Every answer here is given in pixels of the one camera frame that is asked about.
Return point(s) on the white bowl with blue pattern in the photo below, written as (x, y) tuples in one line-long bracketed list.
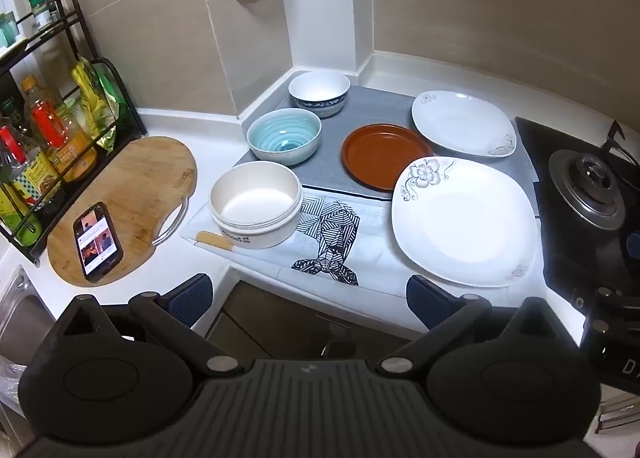
[(320, 87)]

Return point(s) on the large white floral square plate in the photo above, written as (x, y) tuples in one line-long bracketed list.
[(465, 223)]

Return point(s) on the black smartphone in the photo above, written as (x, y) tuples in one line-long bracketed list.
[(98, 242)]

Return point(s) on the white cloth with geometric print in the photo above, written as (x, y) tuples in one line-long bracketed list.
[(370, 243)]

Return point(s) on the brown cabinet door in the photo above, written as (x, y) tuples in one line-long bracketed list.
[(280, 318)]

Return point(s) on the steel sink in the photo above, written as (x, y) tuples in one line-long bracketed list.
[(22, 308)]

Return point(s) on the wooden cutting board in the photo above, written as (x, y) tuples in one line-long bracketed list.
[(125, 182)]

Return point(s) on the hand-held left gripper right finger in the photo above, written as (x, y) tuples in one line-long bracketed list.
[(429, 302)]

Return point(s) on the cream round bowl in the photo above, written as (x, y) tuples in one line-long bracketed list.
[(252, 203)]

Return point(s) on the dark sauce bottle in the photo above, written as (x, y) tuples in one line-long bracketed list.
[(9, 110)]

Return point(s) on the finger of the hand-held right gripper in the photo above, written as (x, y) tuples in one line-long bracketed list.
[(617, 305)]

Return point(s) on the light blue ribbed bowl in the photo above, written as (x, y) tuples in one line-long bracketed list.
[(284, 135)]

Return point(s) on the green snack packet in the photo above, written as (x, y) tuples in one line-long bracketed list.
[(111, 97)]

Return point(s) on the black gas stove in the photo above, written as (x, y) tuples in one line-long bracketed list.
[(585, 188)]

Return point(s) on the small white floral square plate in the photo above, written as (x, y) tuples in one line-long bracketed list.
[(462, 120)]

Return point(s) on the green glass jar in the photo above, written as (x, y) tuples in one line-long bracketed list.
[(7, 28)]

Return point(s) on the brown round plate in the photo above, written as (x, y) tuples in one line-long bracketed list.
[(382, 152)]

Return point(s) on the green bottle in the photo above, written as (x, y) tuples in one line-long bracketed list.
[(22, 227)]

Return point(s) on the jar with green lid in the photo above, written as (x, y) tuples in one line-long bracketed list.
[(42, 7)]

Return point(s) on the yellow snack packet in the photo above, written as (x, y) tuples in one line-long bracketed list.
[(90, 97)]

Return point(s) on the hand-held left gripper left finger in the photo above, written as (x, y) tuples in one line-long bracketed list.
[(192, 300)]

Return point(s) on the grey mat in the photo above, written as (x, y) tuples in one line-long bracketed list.
[(372, 105)]

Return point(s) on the clear bottle with red cap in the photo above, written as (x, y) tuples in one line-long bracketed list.
[(30, 175)]

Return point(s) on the clear plastic bag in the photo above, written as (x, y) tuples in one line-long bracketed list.
[(11, 380)]

